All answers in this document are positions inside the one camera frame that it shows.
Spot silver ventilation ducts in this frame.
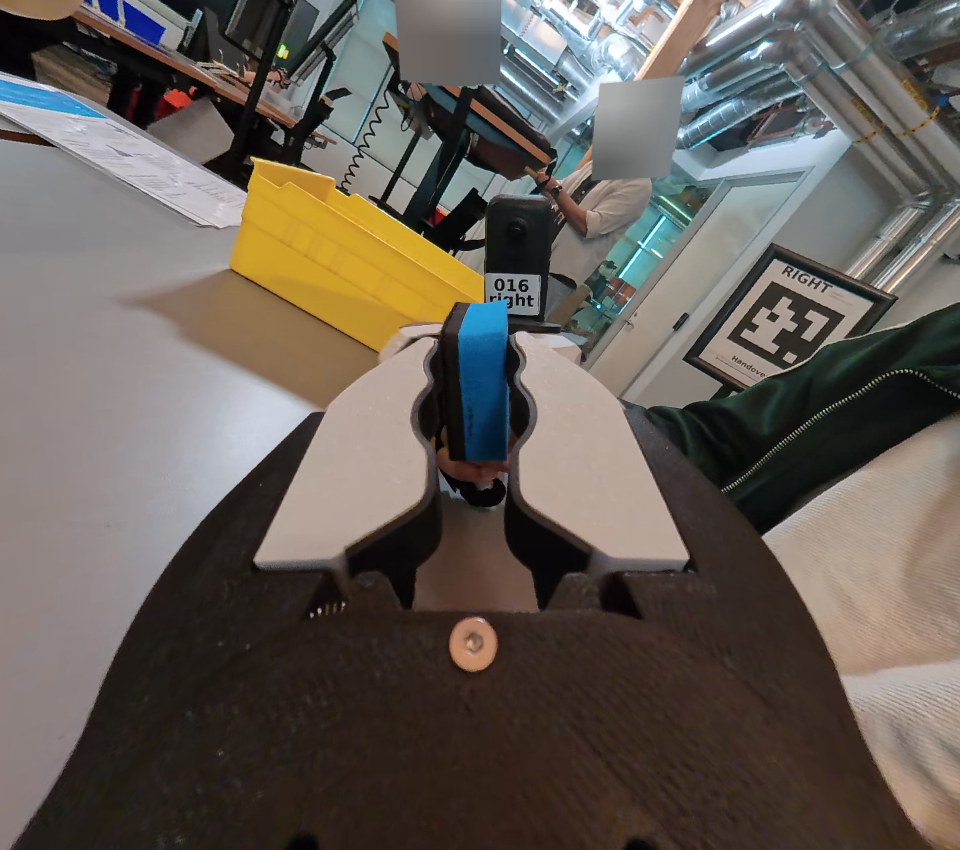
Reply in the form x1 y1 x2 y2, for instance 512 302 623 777
495 0 960 296

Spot white trousers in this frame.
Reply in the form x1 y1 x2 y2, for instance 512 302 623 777
761 407 960 850

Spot grey desk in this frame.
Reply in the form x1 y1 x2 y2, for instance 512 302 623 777
0 115 571 850

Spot blue and white storage box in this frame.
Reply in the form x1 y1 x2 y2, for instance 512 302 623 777
81 0 170 45

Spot wooden-top work table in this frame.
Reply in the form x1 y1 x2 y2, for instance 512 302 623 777
71 2 339 187

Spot black tilting work table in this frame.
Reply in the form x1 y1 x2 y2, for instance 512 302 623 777
378 31 562 244

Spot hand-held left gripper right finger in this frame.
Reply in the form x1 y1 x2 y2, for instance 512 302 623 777
504 331 691 592

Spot person's right hand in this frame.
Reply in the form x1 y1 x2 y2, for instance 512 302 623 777
435 445 522 490

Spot framed marker sign on stand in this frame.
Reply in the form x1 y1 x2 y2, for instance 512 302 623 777
682 242 899 394

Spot yellow plastic bin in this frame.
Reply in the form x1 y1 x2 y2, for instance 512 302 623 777
228 156 487 352

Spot dark green zip jacket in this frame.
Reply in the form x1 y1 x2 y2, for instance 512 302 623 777
720 370 960 536

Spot coiled black cable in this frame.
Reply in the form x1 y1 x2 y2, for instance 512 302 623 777
341 92 395 191

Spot blue foam block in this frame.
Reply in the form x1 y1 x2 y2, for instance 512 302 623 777
441 301 513 465

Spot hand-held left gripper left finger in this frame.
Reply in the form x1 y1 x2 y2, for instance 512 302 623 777
253 332 444 592

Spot printed paper sheet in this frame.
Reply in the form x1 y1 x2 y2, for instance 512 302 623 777
0 76 249 230

